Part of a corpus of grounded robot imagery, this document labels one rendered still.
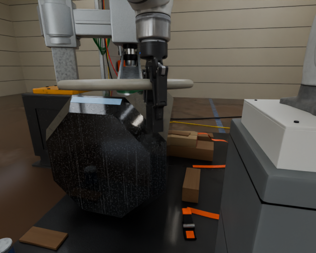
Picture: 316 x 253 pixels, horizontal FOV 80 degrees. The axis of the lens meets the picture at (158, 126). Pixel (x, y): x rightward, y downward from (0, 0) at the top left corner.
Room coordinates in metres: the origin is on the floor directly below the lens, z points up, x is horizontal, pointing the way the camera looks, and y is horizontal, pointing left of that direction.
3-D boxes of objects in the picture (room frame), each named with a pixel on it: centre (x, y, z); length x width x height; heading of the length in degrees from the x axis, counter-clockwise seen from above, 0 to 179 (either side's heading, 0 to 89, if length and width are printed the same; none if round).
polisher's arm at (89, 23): (1.99, 0.72, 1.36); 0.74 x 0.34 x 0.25; 96
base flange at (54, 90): (1.97, 0.91, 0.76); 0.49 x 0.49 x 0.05; 78
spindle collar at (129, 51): (1.39, 0.19, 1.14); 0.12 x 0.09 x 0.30; 7
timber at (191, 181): (1.31, -0.27, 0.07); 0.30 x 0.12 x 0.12; 166
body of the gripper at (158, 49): (0.53, 0.01, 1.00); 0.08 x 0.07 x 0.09; 23
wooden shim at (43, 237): (0.85, 0.67, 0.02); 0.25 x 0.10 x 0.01; 78
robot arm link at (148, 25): (0.54, 0.01, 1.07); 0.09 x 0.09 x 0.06
